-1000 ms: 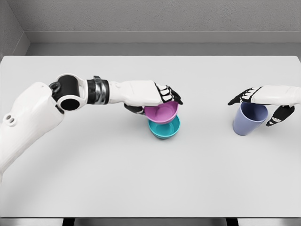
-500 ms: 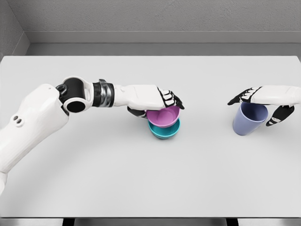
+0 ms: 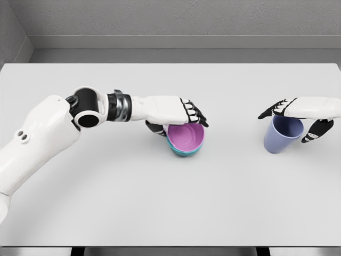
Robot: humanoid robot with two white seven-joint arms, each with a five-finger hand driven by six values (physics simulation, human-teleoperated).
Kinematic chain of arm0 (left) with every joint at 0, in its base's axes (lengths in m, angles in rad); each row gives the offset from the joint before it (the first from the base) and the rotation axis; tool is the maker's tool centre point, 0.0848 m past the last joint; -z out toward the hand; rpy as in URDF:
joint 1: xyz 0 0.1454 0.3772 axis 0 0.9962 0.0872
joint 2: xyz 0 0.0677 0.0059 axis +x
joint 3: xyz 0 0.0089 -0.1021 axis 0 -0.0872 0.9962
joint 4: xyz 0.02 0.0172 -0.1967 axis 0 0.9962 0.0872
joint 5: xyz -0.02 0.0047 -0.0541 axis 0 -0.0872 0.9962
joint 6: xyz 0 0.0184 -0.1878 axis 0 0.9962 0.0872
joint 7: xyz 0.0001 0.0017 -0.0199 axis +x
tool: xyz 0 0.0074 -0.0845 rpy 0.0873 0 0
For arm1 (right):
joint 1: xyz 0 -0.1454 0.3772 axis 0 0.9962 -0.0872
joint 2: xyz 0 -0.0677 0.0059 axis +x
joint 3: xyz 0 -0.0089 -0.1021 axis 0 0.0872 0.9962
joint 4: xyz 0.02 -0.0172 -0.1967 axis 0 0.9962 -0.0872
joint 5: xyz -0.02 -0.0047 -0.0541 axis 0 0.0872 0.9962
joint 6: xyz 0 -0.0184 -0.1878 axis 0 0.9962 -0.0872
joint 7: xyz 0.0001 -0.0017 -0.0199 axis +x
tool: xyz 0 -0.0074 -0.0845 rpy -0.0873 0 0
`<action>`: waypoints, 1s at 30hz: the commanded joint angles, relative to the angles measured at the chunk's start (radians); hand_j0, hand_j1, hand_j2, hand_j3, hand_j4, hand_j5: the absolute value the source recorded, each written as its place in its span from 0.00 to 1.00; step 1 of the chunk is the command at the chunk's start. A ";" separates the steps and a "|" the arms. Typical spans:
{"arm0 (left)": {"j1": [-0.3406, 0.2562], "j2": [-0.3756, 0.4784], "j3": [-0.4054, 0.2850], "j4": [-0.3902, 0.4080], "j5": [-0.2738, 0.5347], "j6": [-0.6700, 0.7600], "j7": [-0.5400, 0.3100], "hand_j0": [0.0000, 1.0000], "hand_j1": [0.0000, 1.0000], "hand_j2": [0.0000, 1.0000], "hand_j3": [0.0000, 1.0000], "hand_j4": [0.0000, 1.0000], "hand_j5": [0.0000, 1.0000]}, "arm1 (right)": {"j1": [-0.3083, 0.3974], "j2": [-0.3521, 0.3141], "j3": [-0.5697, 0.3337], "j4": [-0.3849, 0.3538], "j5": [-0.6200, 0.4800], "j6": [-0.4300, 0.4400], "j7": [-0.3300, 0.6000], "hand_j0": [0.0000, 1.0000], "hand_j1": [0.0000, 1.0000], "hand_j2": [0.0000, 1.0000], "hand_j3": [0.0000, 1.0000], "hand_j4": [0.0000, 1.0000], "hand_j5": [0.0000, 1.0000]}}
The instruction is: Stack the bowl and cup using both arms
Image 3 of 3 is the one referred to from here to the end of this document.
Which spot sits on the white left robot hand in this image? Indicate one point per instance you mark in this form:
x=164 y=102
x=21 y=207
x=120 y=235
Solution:
x=167 y=110

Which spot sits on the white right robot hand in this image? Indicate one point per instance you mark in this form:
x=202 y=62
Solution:
x=306 y=107

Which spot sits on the pink bowl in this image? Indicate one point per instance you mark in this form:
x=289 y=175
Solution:
x=186 y=137

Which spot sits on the lavender blue cup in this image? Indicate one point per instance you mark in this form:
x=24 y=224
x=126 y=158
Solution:
x=279 y=134

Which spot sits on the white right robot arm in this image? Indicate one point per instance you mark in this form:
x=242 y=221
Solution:
x=334 y=108

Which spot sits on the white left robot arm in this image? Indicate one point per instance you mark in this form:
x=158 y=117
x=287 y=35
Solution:
x=40 y=133

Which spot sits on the teal bowl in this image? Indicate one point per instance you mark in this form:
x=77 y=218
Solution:
x=177 y=152

